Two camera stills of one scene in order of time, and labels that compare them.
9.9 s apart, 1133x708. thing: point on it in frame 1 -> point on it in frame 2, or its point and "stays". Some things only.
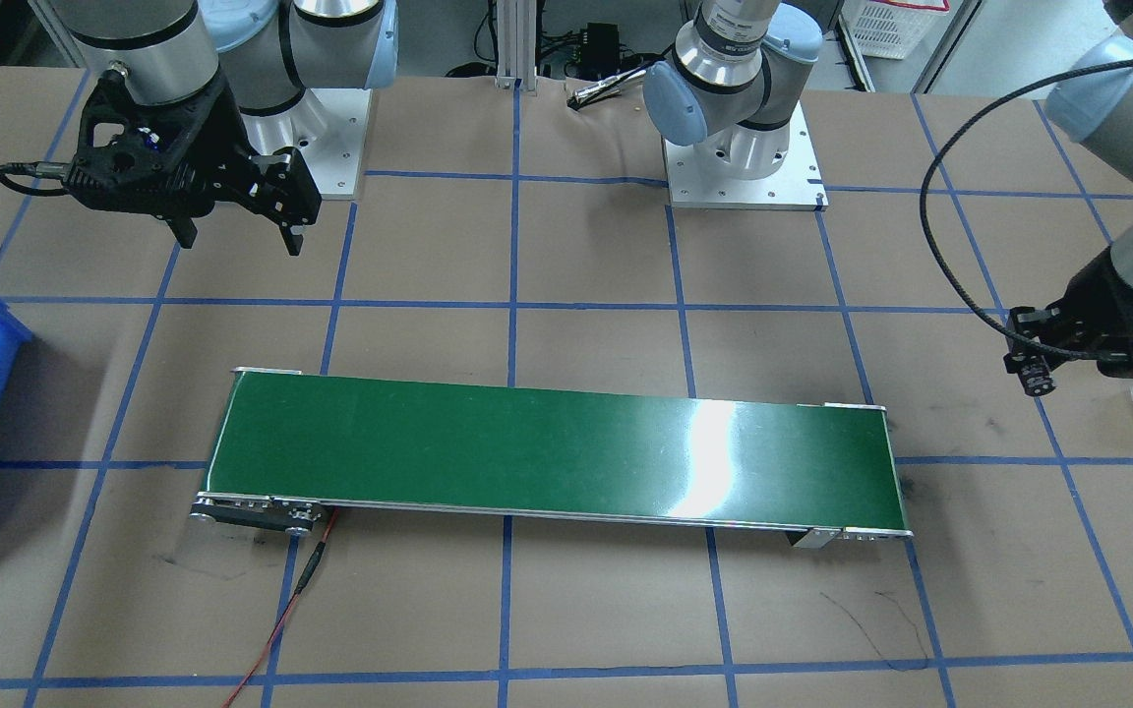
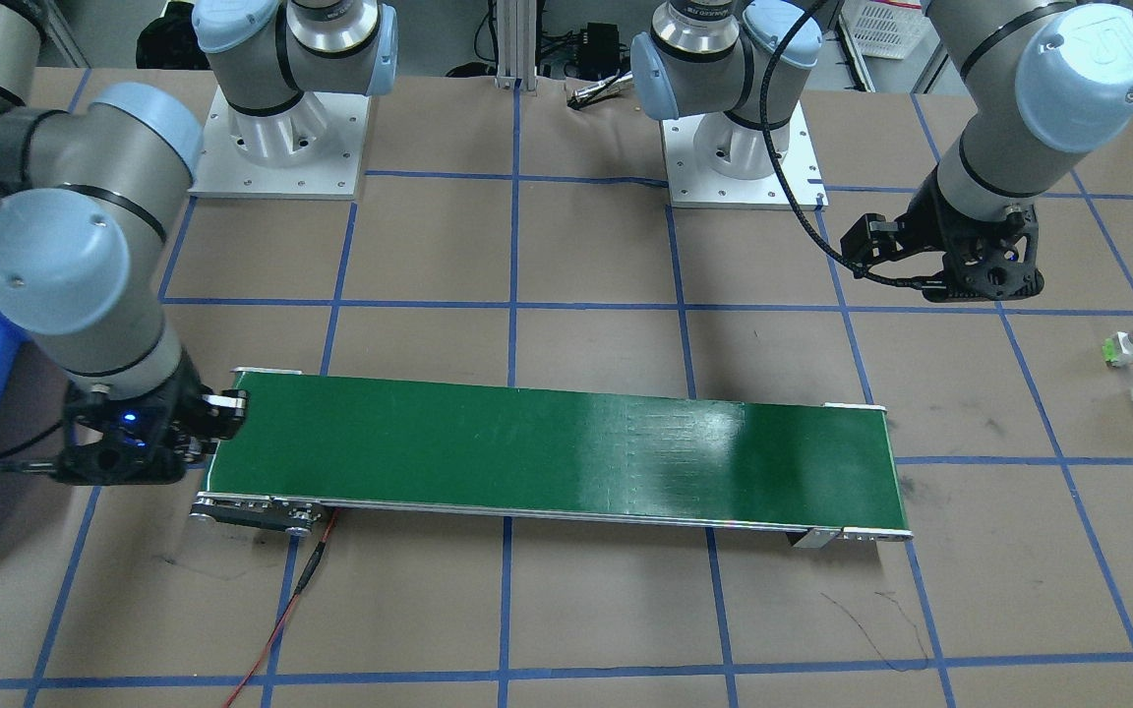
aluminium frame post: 516,44 stays
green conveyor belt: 288,448 stays
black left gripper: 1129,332 -> 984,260
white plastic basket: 891,29 stays
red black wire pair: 301,586 stays
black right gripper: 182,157 -> 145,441
